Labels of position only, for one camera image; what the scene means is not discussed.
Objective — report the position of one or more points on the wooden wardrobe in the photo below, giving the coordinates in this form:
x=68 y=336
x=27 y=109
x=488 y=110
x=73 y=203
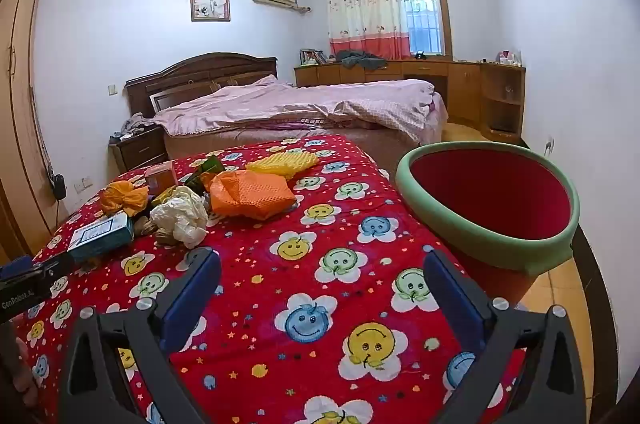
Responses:
x=20 y=113

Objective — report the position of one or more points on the red flower-print blanket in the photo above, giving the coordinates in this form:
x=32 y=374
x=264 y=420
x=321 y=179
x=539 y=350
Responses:
x=300 y=284

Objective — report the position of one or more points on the green wrapper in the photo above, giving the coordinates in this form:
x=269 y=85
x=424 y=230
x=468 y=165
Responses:
x=207 y=168

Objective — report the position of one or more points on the small orange box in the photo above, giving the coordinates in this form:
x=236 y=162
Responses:
x=161 y=178

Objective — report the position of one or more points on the row of books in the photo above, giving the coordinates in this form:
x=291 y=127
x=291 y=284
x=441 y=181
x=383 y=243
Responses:
x=312 y=56

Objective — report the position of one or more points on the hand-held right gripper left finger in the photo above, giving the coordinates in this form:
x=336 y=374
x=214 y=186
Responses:
x=192 y=299

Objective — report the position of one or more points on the white wall outlet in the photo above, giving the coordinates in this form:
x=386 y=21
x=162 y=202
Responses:
x=550 y=145

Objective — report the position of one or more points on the grey clothes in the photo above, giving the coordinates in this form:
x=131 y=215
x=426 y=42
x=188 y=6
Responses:
x=362 y=60

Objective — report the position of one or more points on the walnut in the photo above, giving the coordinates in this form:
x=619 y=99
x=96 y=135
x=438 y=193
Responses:
x=146 y=226
x=165 y=236

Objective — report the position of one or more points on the dark wooden nightstand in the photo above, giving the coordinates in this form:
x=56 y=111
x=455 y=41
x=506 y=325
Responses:
x=142 y=148

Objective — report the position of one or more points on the wooden bed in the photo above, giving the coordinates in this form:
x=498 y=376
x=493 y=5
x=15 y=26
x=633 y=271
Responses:
x=200 y=71

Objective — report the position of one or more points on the pink and white desk items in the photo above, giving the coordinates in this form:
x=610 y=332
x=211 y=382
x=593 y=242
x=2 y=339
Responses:
x=505 y=56

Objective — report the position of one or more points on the wooden desk cabinet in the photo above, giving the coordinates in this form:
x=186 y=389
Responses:
x=465 y=88

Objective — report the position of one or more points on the white wall socket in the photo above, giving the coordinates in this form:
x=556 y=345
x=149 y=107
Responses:
x=82 y=185

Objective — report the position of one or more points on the white plastic bag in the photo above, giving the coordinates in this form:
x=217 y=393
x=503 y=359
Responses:
x=180 y=216

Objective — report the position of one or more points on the teal cardboard box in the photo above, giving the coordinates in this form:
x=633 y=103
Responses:
x=100 y=236

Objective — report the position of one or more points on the pile of clothes on nightstand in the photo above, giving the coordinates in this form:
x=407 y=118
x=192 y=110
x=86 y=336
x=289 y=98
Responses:
x=131 y=126

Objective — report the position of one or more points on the orange foam net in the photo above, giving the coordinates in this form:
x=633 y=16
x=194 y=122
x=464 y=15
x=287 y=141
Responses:
x=250 y=196

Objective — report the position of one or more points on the red bin with green rim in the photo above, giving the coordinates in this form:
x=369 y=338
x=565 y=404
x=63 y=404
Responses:
x=490 y=204

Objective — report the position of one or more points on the person's left hand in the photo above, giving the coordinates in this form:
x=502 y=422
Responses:
x=26 y=369

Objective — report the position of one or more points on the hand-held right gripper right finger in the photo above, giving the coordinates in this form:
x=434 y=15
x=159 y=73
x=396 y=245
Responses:
x=452 y=299

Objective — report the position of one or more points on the yellow foam net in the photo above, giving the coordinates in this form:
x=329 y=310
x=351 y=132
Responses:
x=282 y=163

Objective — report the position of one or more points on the pink checkered sheet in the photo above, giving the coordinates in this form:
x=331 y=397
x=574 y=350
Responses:
x=385 y=113

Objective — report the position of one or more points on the white framed board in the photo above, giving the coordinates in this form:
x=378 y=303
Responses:
x=172 y=96

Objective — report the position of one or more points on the floral curtain with red hem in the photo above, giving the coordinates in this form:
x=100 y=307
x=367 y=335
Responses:
x=365 y=8

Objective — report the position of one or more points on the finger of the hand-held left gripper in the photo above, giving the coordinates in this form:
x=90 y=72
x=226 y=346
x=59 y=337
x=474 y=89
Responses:
x=50 y=269

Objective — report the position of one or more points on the orange plastic bag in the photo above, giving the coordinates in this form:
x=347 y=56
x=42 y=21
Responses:
x=124 y=198

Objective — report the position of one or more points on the window with wooden frame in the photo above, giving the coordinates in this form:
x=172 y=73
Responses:
x=425 y=13

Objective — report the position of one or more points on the pink duvet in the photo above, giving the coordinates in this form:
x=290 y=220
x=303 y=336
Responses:
x=280 y=103

